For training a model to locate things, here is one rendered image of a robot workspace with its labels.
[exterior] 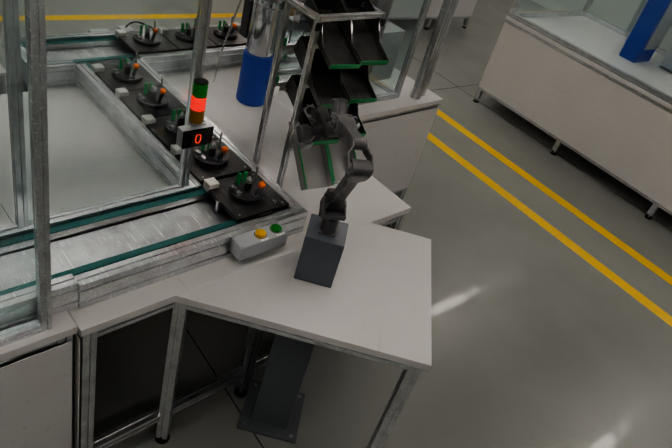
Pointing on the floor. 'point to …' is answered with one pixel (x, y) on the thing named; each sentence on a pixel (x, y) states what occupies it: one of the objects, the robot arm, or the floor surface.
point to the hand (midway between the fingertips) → (307, 131)
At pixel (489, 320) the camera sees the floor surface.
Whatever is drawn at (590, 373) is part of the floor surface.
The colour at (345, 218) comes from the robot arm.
